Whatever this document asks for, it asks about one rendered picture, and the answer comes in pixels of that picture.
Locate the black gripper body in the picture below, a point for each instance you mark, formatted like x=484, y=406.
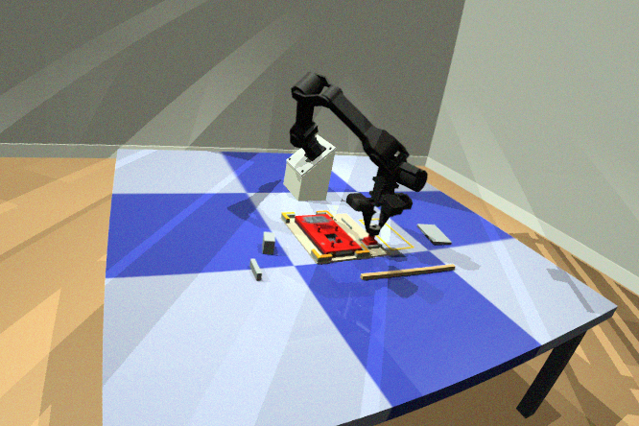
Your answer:
x=360, y=203

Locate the tan flat bar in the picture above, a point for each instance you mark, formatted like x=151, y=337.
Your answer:
x=377, y=275

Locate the black wheel with grey rim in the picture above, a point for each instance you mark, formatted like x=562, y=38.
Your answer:
x=373, y=231

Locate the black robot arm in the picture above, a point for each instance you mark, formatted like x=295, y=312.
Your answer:
x=378, y=144

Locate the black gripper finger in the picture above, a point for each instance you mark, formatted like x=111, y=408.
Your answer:
x=368, y=218
x=383, y=218

